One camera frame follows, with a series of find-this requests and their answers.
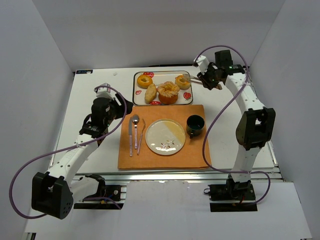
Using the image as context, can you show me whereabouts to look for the metal serving tongs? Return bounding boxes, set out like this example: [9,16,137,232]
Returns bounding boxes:
[183,74,222,90]

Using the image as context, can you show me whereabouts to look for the pale glazed ring donut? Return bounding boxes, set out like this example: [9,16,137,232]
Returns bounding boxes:
[175,75,191,90]

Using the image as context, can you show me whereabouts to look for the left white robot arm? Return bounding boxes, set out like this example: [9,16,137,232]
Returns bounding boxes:
[31,94,134,220]

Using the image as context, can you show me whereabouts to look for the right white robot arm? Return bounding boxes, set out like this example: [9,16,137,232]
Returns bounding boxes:
[194,50,276,184]

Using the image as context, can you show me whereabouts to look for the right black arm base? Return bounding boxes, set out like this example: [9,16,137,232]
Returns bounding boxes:
[203,176,258,213]

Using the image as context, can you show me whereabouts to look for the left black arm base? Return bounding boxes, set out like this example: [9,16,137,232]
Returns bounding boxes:
[74,174,126,210]

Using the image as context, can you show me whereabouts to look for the oval beige bread roll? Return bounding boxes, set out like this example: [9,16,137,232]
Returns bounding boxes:
[144,83,157,104]

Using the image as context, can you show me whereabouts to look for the strawberry pattern tray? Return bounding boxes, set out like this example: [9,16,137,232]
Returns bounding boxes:
[132,70,193,106]

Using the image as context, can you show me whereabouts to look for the coconut topped bundt cake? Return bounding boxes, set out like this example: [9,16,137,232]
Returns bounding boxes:
[156,81,180,105]

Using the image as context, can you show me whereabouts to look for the orange cloth placemat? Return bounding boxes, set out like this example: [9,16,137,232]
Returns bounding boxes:
[117,104,211,170]

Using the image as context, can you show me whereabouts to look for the dark green mug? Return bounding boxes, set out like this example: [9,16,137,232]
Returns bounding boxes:
[186,115,205,139]

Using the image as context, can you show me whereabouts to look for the white and yellow plate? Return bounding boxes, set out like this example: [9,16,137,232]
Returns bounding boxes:
[145,118,186,156]

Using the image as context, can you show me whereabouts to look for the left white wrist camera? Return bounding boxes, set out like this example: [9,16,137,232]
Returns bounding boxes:
[94,83,113,100]

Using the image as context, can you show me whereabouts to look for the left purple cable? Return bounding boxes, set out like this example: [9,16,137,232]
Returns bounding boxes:
[8,85,128,220]

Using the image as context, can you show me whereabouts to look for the purple cable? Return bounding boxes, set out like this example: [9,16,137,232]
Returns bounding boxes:
[192,44,271,206]
[8,85,128,220]

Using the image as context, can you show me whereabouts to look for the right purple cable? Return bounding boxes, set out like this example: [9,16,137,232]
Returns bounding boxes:
[192,44,271,206]

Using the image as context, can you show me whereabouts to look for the pink handled knife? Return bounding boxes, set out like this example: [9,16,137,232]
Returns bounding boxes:
[128,117,133,157]

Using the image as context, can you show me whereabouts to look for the pink handled spoon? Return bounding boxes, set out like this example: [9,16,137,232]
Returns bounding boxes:
[132,114,140,150]

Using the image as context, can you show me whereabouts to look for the orange ring donut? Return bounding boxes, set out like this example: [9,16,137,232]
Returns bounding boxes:
[137,74,153,89]

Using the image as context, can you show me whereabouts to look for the pink handled fork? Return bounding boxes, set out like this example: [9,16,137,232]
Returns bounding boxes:
[137,118,146,156]

